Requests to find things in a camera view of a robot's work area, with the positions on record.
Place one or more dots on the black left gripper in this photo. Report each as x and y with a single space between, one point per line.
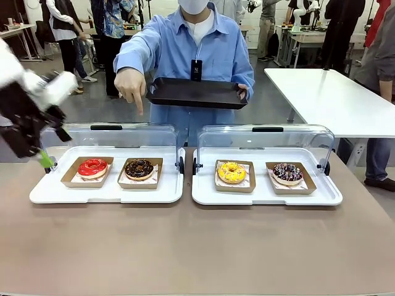
21 126

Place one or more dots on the chocolate glazed donut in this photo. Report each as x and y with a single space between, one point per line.
131 169

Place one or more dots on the white printed liner paper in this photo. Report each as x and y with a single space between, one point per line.
243 185
106 177
154 179
304 185

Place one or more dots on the brown cardboard donut tray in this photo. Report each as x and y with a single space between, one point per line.
310 185
69 180
154 186
251 172

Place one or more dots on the black serving tray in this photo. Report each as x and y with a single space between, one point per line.
194 92

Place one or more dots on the person's left forearm blue sleeve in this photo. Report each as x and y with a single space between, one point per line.
247 72

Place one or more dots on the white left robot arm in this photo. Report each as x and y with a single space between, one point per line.
9 66

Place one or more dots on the small white background robot arm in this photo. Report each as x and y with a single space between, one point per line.
304 15

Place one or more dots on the person's right forearm blue sleeve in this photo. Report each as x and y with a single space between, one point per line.
135 55

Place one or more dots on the red glazed donut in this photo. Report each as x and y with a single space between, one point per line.
84 169

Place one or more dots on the person torso in blue shirt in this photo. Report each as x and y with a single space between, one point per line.
197 49

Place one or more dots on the yellow sprinkled donut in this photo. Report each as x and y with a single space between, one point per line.
225 174

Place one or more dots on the dark purple sprinkled donut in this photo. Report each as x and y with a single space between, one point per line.
281 174

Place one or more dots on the person's right hand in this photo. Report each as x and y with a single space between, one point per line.
131 84

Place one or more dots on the person's left hand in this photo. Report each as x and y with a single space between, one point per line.
243 92

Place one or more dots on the white display case base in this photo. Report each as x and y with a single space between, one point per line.
105 195
262 198

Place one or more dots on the clear display case lid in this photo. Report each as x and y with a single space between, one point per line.
293 143
139 140

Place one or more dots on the white background desk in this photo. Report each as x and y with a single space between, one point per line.
18 31

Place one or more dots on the bystander in black vest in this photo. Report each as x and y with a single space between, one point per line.
63 24

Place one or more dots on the black lid hinge knob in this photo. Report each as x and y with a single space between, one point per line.
326 168
196 167
181 165

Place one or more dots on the bystander in patterned blue shirt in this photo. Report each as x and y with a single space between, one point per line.
114 21

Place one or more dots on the black hanging name tag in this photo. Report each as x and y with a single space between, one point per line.
196 70

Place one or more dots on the light blue face mask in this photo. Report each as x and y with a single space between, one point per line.
194 5

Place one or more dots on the bystander in khaki trousers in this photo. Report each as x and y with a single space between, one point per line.
267 31

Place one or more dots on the grey background workbench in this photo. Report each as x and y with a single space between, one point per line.
308 40

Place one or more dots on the white side table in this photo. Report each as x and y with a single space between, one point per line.
327 98

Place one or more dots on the bystander in black clothes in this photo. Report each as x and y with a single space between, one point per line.
339 27

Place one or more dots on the bystander in grey shirt and jeans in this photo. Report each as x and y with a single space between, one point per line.
382 61

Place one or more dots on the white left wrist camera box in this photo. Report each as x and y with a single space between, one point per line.
55 87

